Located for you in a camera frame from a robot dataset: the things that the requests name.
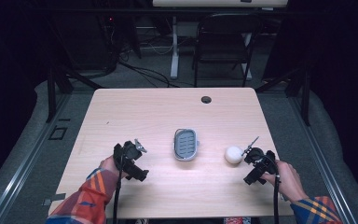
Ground person's left hand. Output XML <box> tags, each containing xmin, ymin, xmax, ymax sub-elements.
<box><xmin>99</xmin><ymin>155</ymin><xmax>129</xmax><ymax>180</ymax></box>

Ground black folding chair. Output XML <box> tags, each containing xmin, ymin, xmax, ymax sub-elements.
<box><xmin>191</xmin><ymin>12</ymin><xmax>265</xmax><ymax>89</ymax></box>

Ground white round soap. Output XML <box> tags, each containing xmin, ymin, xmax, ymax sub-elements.
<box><xmin>224</xmin><ymin>145</ymin><xmax>245</xmax><ymax>165</ymax></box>

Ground grey tape strip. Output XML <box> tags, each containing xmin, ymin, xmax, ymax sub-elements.
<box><xmin>41</xmin><ymin>192</ymin><xmax>67</xmax><ymax>207</ymax></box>

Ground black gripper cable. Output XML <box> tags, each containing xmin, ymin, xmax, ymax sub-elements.
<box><xmin>263</xmin><ymin>154</ymin><xmax>282</xmax><ymax>224</ymax></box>
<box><xmin>112</xmin><ymin>148</ymin><xmax>128</xmax><ymax>224</ymax></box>

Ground white desk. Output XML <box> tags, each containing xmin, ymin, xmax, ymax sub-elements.
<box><xmin>151</xmin><ymin>0</ymin><xmax>289</xmax><ymax>81</ymax></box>

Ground dark computer tower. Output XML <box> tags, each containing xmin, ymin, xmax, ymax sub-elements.
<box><xmin>71</xmin><ymin>12</ymin><xmax>119</xmax><ymax>72</ymax></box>

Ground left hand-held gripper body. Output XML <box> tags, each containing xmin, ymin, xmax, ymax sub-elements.
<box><xmin>113</xmin><ymin>140</ymin><xmax>150</xmax><ymax>182</ymax></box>

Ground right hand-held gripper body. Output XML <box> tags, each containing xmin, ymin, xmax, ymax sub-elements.
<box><xmin>242</xmin><ymin>147</ymin><xmax>278</xmax><ymax>186</ymax></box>

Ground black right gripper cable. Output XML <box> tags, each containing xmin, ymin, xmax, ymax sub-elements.
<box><xmin>263</xmin><ymin>154</ymin><xmax>282</xmax><ymax>224</ymax></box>

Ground black floor cables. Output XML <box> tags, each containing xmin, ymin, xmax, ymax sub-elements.
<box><xmin>105</xmin><ymin>18</ymin><xmax>181</xmax><ymax>89</ymax></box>

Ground black metal stand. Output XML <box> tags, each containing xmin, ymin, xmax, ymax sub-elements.
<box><xmin>44</xmin><ymin>59</ymin><xmax>104</xmax><ymax>124</ymax></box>
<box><xmin>255</xmin><ymin>59</ymin><xmax>312</xmax><ymax>127</ymax></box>

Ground metal floor rail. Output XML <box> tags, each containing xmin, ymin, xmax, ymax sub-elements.
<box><xmin>0</xmin><ymin>92</ymin><xmax>73</xmax><ymax>224</ymax></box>
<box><xmin>287</xmin><ymin>94</ymin><xmax>358</xmax><ymax>224</ymax></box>

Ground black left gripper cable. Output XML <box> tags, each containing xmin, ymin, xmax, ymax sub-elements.
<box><xmin>112</xmin><ymin>148</ymin><xmax>128</xmax><ymax>224</ymax></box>

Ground person's patterned clothing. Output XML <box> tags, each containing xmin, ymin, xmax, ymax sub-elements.
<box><xmin>223</xmin><ymin>217</ymin><xmax>253</xmax><ymax>224</ymax></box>

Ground person's right hand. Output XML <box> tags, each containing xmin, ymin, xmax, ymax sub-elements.
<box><xmin>260</xmin><ymin>160</ymin><xmax>310</xmax><ymax>203</ymax></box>

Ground grey soap dish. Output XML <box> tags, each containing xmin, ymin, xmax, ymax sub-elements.
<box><xmin>172</xmin><ymin>127</ymin><xmax>200</xmax><ymax>162</ymax></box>

